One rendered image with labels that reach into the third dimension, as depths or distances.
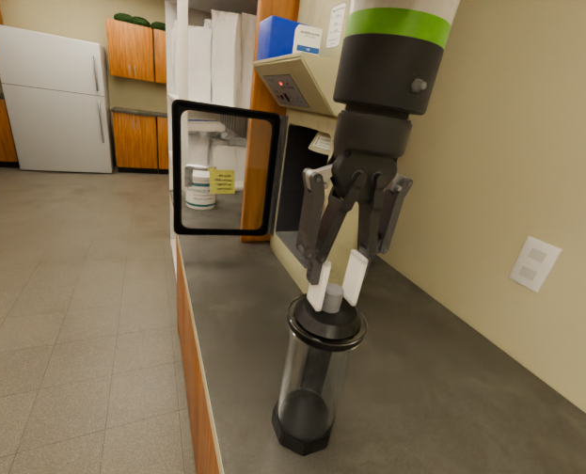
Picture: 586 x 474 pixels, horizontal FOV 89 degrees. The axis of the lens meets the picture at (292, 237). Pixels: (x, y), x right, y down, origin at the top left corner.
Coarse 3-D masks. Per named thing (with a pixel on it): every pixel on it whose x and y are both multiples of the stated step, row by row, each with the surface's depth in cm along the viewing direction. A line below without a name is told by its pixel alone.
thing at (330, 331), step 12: (336, 288) 39; (300, 300) 42; (324, 300) 39; (336, 300) 38; (300, 312) 39; (312, 312) 39; (324, 312) 39; (336, 312) 39; (348, 312) 40; (312, 324) 37; (324, 324) 37; (336, 324) 37; (348, 324) 38; (360, 324) 40; (324, 336) 37; (336, 336) 37; (348, 336) 37
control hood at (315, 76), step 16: (256, 64) 79; (272, 64) 69; (288, 64) 62; (304, 64) 56; (320, 64) 57; (336, 64) 58; (304, 80) 61; (320, 80) 58; (304, 96) 68; (320, 96) 61; (320, 112) 68; (336, 112) 63
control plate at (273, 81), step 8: (272, 80) 77; (280, 80) 72; (288, 80) 68; (272, 88) 82; (280, 88) 76; (288, 88) 72; (296, 88) 68; (288, 96) 76; (296, 96) 71; (288, 104) 81; (296, 104) 75; (304, 104) 71
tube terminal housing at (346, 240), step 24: (312, 0) 73; (336, 0) 64; (312, 24) 74; (336, 48) 65; (288, 120) 89; (312, 120) 76; (336, 120) 66; (336, 240) 77; (288, 264) 94; (336, 264) 81
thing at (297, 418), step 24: (288, 312) 40; (360, 312) 42; (312, 336) 37; (360, 336) 38; (288, 360) 42; (312, 360) 38; (336, 360) 38; (288, 384) 43; (312, 384) 40; (336, 384) 41; (288, 408) 44; (312, 408) 42; (336, 408) 45; (288, 432) 45; (312, 432) 44
